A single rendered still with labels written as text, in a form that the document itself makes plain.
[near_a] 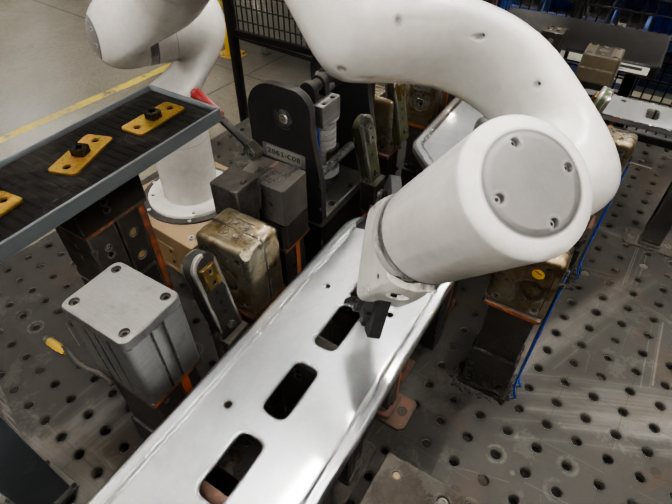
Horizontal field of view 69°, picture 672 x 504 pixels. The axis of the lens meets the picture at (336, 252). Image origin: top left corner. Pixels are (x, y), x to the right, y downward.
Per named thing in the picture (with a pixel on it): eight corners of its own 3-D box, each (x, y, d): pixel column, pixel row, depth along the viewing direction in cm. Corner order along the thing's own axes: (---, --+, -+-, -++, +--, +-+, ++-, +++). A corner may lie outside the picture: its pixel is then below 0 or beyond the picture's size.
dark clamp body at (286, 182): (301, 363, 92) (288, 205, 66) (247, 333, 97) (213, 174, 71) (332, 324, 99) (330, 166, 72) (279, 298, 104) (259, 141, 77)
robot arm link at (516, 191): (460, 162, 40) (363, 202, 38) (571, 84, 28) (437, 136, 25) (504, 254, 40) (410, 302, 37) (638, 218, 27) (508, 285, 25)
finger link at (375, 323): (388, 341, 45) (371, 337, 51) (400, 259, 46) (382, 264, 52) (376, 339, 45) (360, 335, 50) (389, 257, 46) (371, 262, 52)
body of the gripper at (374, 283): (455, 304, 41) (405, 310, 51) (467, 188, 43) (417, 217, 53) (370, 289, 39) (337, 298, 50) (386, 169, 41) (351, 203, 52)
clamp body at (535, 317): (509, 416, 85) (579, 282, 61) (443, 383, 89) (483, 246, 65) (525, 376, 90) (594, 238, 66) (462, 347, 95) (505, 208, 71)
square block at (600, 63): (565, 195, 129) (621, 60, 104) (535, 186, 132) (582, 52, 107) (572, 180, 134) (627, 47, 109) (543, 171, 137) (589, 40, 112)
